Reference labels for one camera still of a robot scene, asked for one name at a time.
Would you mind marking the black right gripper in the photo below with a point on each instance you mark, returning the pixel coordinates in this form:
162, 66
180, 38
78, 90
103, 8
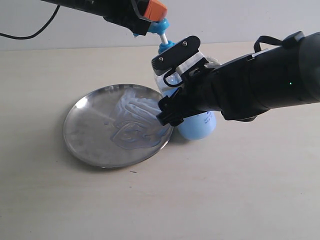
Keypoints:
211, 87

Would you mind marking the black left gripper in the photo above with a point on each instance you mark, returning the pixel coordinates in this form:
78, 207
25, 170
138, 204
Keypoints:
135, 15

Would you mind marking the blue lotion pump bottle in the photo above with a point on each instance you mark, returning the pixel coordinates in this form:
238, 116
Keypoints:
194, 127

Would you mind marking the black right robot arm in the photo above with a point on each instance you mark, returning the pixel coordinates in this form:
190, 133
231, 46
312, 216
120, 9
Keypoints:
278, 74

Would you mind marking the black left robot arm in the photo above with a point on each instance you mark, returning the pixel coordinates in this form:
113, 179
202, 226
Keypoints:
67, 3

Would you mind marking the smeared light blue paste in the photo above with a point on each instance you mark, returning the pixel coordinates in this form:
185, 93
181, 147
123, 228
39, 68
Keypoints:
134, 123

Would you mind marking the round stainless steel plate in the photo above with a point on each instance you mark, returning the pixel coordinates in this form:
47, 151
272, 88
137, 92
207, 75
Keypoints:
86, 129

